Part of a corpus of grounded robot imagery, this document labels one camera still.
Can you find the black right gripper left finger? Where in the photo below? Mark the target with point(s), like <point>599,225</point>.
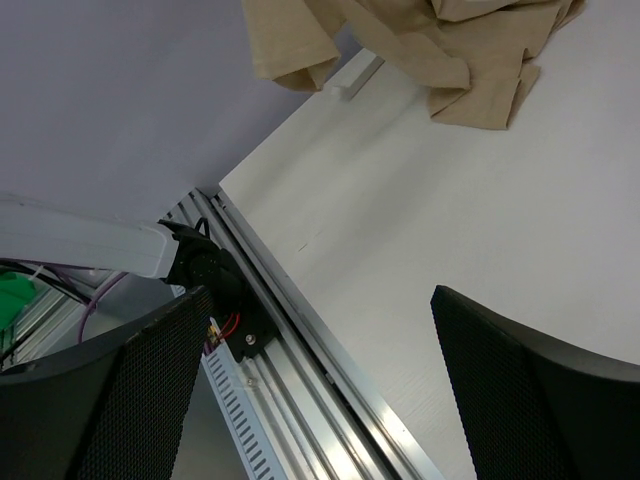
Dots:
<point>111,407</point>

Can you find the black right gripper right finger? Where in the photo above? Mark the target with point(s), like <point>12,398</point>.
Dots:
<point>533,406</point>

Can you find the beige t shirt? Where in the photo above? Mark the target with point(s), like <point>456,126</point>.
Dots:
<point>476,58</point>

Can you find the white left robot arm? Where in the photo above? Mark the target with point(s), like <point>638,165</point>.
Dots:
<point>175,253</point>

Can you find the green cloth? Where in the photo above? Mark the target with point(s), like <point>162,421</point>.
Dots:
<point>17,292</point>

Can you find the silver clothes rack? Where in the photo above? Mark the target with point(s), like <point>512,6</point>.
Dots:
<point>351,78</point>

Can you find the white slotted cable duct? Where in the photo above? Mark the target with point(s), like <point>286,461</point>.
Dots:
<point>253,438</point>

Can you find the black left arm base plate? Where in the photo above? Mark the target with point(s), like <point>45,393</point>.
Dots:
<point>246,326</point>

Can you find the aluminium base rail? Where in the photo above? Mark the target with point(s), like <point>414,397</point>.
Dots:
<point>328,419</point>

